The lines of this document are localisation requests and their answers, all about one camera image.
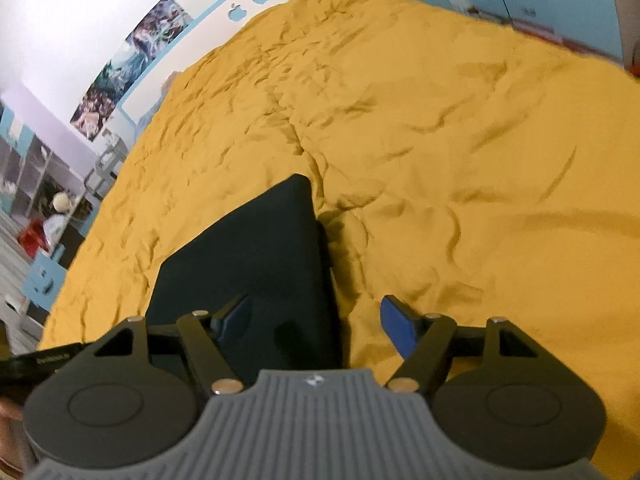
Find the white and blue headboard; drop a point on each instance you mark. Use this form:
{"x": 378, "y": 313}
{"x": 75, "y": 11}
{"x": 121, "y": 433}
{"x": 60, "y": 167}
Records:
{"x": 210, "y": 35}

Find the pale blue cloth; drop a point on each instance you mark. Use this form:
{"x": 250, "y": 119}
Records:
{"x": 56, "y": 225}

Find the small white box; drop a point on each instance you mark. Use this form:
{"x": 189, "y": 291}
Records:
{"x": 15, "y": 305}

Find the yellow blanket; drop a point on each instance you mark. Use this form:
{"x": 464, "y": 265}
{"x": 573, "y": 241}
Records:
{"x": 425, "y": 135}

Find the grey chair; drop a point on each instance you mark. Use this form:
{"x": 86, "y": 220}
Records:
{"x": 107, "y": 160}

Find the blue smiley face stool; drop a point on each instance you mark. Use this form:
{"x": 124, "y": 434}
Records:
{"x": 44, "y": 282}

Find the white and blue shelf unit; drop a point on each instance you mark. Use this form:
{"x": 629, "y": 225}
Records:
{"x": 35, "y": 165}

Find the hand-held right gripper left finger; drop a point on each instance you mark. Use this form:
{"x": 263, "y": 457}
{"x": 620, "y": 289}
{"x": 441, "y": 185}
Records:
{"x": 234, "y": 316}

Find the white ball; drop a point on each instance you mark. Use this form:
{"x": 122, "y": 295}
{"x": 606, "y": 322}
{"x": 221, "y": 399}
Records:
{"x": 63, "y": 201}

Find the black pants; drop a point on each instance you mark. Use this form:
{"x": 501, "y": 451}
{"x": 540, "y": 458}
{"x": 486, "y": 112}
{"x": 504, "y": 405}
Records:
{"x": 260, "y": 260}

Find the red bag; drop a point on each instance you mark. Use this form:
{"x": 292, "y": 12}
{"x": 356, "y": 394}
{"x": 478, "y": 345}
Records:
{"x": 32, "y": 236}

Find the blue wardrobe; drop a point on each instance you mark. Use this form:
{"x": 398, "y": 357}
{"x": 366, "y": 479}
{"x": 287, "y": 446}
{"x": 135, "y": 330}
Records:
{"x": 530, "y": 5}

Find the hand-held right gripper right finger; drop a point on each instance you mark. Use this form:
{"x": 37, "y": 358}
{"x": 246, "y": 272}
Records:
{"x": 397, "y": 322}

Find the person's left hand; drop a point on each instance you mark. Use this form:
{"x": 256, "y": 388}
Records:
{"x": 9, "y": 435}

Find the wall poster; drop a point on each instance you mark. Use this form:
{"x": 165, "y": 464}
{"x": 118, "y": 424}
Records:
{"x": 160, "y": 25}
{"x": 92, "y": 112}
{"x": 120, "y": 72}

